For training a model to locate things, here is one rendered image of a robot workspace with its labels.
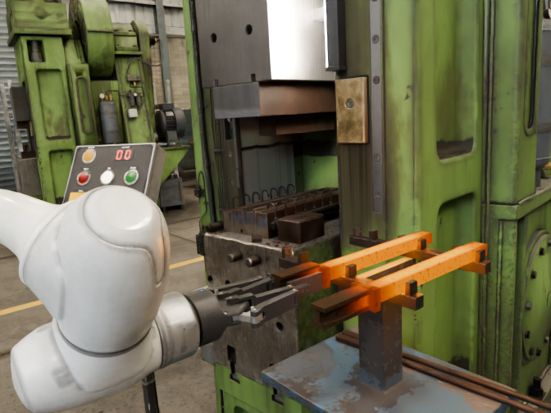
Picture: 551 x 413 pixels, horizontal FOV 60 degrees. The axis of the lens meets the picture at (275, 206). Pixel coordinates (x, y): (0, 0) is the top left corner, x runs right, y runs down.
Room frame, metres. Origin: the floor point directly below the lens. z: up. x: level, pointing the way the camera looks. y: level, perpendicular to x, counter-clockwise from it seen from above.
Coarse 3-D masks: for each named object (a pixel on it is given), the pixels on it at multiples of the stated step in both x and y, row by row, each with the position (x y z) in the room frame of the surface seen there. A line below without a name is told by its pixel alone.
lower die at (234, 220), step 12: (300, 192) 1.76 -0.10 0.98; (336, 192) 1.65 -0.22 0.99; (252, 204) 1.52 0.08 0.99; (276, 204) 1.45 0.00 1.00; (288, 204) 1.47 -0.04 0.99; (300, 204) 1.46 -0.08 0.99; (312, 204) 1.51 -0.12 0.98; (324, 204) 1.55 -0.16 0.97; (228, 216) 1.47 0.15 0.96; (240, 216) 1.43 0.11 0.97; (252, 216) 1.40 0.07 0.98; (264, 216) 1.36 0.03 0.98; (324, 216) 1.55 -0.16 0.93; (228, 228) 1.47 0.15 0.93; (240, 228) 1.43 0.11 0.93; (252, 228) 1.40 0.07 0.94; (264, 228) 1.36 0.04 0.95
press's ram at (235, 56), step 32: (224, 0) 1.43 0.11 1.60; (256, 0) 1.34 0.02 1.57; (288, 0) 1.38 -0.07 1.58; (320, 0) 1.48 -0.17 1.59; (224, 32) 1.44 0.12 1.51; (256, 32) 1.35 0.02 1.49; (288, 32) 1.37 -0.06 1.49; (320, 32) 1.48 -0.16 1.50; (224, 64) 1.45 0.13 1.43; (256, 64) 1.36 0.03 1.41; (288, 64) 1.37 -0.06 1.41; (320, 64) 1.47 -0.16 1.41
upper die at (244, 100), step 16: (224, 96) 1.45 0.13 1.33; (240, 96) 1.40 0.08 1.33; (256, 96) 1.36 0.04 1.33; (272, 96) 1.39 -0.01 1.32; (288, 96) 1.44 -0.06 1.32; (304, 96) 1.49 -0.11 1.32; (320, 96) 1.55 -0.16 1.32; (224, 112) 1.46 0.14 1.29; (240, 112) 1.41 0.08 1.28; (256, 112) 1.36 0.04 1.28; (272, 112) 1.39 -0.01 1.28; (288, 112) 1.44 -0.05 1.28; (304, 112) 1.49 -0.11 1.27; (320, 112) 1.55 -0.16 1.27
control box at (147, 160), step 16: (112, 144) 1.74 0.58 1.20; (128, 144) 1.71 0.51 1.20; (144, 144) 1.69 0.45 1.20; (80, 160) 1.75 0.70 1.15; (96, 160) 1.72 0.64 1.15; (112, 160) 1.70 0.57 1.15; (128, 160) 1.68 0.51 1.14; (144, 160) 1.66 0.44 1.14; (160, 160) 1.70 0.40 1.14; (96, 176) 1.69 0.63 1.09; (112, 176) 1.66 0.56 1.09; (144, 176) 1.62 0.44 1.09; (160, 176) 1.69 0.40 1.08; (80, 192) 1.68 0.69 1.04; (144, 192) 1.59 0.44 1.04
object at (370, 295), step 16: (448, 256) 0.78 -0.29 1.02; (464, 256) 0.79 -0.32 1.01; (400, 272) 0.72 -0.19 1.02; (416, 272) 0.71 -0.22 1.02; (432, 272) 0.73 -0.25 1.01; (448, 272) 0.76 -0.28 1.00; (352, 288) 0.65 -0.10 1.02; (368, 288) 0.64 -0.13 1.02; (384, 288) 0.66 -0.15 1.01; (400, 288) 0.68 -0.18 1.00; (320, 304) 0.60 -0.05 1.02; (336, 304) 0.60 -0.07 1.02; (352, 304) 0.63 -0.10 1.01; (368, 304) 0.64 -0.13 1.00; (320, 320) 0.59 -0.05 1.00; (336, 320) 0.60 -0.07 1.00
